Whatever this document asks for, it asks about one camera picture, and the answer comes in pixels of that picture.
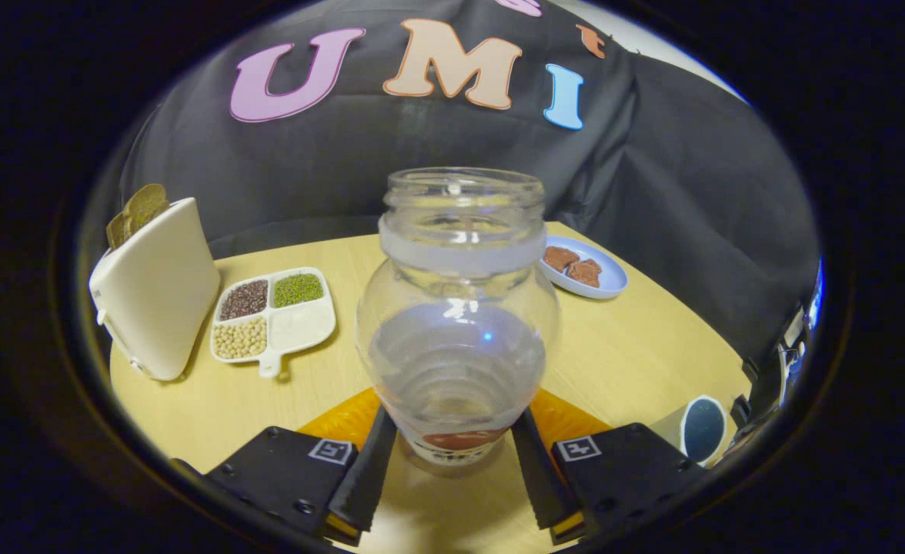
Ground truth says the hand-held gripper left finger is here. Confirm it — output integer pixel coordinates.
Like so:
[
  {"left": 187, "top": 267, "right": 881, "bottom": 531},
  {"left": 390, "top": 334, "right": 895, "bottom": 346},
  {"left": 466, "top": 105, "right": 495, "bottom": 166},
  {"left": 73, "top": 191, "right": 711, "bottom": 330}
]
[{"left": 205, "top": 388, "right": 399, "bottom": 546}]

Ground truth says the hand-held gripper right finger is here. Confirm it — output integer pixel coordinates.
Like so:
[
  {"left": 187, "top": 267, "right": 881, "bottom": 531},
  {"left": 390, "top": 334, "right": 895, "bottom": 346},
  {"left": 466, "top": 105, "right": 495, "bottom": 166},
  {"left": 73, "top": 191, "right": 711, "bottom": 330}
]
[{"left": 510, "top": 388, "right": 712, "bottom": 546}]

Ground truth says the white cup with wooden handle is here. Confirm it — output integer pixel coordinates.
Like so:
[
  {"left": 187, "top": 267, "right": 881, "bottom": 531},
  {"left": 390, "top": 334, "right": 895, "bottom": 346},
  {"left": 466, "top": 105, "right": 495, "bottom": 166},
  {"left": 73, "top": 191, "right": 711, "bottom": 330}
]
[{"left": 649, "top": 395, "right": 730, "bottom": 468}]

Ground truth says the clear plastic juice bottle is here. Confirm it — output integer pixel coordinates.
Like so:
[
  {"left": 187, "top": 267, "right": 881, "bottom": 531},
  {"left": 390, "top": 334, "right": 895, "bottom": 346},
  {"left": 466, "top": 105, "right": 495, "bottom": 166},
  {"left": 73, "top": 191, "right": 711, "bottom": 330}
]
[{"left": 356, "top": 167, "right": 562, "bottom": 467}]

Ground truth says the wooden table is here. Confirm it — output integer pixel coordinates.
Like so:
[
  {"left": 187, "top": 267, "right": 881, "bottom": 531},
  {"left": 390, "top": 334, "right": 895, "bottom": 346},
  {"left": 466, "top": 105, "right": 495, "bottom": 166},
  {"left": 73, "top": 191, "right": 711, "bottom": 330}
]
[{"left": 110, "top": 222, "right": 753, "bottom": 554}]

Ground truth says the white divided dish with beans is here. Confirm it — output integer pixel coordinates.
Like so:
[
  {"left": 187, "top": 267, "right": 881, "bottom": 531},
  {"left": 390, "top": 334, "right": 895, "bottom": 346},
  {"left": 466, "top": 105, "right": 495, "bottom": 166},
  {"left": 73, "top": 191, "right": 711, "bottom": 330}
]
[{"left": 209, "top": 266, "right": 337, "bottom": 379}]

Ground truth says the light blue plate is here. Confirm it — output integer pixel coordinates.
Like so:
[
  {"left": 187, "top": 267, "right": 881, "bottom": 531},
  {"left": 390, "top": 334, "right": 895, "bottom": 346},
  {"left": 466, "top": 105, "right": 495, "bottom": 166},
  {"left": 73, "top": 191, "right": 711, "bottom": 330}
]
[{"left": 539, "top": 235, "right": 629, "bottom": 300}]

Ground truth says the white toaster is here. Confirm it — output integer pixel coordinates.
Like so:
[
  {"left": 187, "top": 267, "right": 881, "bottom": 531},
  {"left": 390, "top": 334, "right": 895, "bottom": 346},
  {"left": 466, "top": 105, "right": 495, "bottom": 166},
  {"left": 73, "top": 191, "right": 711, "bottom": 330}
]
[{"left": 88, "top": 197, "right": 222, "bottom": 382}]

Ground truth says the black backdrop cloth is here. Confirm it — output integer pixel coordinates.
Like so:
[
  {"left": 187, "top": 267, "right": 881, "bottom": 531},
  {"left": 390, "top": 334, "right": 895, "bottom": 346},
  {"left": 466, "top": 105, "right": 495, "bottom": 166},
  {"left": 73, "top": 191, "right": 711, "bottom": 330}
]
[{"left": 118, "top": 0, "right": 821, "bottom": 362}]

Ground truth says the brown bread slice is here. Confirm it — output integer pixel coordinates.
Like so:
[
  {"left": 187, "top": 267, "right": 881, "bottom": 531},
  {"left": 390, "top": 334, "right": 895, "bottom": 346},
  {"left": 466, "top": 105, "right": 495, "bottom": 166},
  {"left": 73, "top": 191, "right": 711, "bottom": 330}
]
[{"left": 106, "top": 183, "right": 170, "bottom": 251}]

